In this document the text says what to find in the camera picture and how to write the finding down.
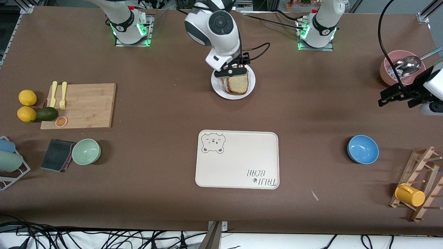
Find light bread slice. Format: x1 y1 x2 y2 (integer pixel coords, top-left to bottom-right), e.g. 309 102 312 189
226 74 249 95

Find white round plate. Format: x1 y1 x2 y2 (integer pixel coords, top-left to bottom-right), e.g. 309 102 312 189
211 65 256 100

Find pink bowl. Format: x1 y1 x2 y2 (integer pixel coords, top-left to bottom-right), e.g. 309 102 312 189
380 50 425 86

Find metal ladle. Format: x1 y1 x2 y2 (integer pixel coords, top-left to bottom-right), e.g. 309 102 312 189
395 47 443 78

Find clear crumpled ice pieces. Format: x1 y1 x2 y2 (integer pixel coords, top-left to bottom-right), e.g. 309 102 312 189
387 64 402 80

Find blue bowl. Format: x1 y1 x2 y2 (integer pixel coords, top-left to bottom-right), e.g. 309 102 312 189
347 135 379 164

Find wooden cup rack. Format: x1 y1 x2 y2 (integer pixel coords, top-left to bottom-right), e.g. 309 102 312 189
389 146 443 222

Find cream bear-print tray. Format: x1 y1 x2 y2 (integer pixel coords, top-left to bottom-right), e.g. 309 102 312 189
195 130 280 190

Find yellow mug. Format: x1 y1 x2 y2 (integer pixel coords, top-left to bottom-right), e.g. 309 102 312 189
395 183 426 207

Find bamboo cutting board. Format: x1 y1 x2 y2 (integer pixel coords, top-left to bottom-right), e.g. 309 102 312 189
40 83 117 130

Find light green bowl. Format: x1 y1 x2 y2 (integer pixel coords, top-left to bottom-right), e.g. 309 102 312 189
72 139 101 165

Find yellow plastic fork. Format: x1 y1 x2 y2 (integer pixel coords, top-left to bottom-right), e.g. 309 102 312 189
59 82 68 111

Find yellow plastic knife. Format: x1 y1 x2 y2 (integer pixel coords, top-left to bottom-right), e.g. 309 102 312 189
49 81 58 108

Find pink folded cloth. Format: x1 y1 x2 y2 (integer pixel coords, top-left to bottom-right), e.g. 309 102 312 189
62 152 74 172

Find green avocado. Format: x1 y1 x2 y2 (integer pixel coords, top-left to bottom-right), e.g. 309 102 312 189
36 107 58 122

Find dark grey folded cloth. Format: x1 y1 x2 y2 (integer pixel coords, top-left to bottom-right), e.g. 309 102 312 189
41 139 75 172

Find yellow lemon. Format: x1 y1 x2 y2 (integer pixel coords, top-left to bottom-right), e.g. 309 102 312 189
19 90 38 106
17 106 37 123

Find blue cup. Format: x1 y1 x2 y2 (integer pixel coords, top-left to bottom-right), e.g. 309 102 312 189
0 139 16 153

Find pale green cup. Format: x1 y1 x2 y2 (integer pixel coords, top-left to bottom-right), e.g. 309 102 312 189
0 151 24 173

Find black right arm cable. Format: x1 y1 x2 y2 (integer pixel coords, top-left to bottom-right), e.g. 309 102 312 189
239 42 271 62

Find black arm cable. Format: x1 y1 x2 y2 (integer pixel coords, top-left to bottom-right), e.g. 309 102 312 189
378 0 416 95
239 42 271 62

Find black cable across table edge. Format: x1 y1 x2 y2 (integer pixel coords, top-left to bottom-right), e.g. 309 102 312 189
242 13 307 31

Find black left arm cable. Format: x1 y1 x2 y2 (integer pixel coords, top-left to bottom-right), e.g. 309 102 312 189
378 0 416 95

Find aluminium corner frame profile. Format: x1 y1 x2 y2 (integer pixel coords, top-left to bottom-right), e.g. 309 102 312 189
417 0 443 24

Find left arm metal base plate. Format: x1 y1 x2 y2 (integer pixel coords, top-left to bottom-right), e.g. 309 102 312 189
297 19 334 52

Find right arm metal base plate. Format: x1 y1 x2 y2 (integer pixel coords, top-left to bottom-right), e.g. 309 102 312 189
115 15 153 47

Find metal table edge bracket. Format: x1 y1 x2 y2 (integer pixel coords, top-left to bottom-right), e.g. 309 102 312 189
208 221 228 233

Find dark camera mount strut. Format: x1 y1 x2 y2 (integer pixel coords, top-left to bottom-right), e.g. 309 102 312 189
199 221 222 249

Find white wire rack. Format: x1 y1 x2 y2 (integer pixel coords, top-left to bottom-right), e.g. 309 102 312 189
0 136 31 191

